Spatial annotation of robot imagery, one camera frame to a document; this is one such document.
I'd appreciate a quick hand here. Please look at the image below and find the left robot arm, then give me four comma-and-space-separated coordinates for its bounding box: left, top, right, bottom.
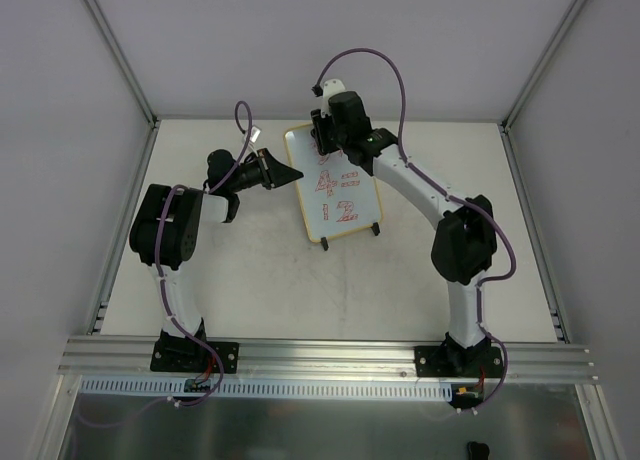
129, 148, 303, 370

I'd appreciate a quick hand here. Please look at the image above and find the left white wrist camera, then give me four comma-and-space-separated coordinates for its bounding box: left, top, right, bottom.
242, 126, 261, 153

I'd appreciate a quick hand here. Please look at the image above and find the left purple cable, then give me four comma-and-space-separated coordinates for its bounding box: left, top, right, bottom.
74, 99, 253, 427

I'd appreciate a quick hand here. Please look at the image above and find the purple cable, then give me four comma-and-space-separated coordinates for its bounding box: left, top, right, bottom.
74, 99, 253, 427
311, 47, 517, 416

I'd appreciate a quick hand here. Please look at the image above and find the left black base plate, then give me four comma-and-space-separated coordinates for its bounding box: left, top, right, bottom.
150, 336, 239, 374

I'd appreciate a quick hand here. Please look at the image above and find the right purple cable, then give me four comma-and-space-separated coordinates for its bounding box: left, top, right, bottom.
311, 47, 517, 416

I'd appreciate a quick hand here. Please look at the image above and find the yellow framed whiteboard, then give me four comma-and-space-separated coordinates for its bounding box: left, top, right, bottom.
284, 125, 383, 245

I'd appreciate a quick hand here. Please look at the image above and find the left aluminium frame post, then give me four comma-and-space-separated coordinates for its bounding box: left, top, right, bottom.
81, 0, 157, 127

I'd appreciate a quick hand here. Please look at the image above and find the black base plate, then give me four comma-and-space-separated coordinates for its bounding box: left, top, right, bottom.
413, 345, 504, 379
150, 336, 239, 374

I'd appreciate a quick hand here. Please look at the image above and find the white slotted cable duct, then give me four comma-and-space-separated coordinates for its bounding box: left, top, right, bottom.
79, 376, 453, 402

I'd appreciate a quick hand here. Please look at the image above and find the right aluminium frame post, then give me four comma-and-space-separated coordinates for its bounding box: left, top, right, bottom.
501, 0, 590, 133

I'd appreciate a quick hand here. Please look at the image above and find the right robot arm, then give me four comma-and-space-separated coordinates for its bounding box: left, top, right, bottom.
311, 86, 497, 376

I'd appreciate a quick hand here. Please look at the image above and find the aluminium mounting rail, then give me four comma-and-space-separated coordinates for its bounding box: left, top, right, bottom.
57, 335, 600, 384

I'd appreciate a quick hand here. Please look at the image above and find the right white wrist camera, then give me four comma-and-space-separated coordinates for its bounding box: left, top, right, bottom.
321, 79, 346, 117

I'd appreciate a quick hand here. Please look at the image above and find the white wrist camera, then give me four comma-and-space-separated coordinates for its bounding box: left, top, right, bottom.
242, 126, 261, 153
321, 79, 346, 117

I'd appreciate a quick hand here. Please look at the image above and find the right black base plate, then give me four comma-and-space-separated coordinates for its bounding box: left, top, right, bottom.
413, 345, 504, 379

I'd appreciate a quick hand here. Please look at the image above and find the aluminium frame post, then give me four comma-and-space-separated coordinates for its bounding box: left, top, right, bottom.
81, 0, 157, 127
501, 0, 590, 133

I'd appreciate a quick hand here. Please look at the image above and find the black object bottom edge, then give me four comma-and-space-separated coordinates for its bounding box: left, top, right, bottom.
466, 441, 491, 460

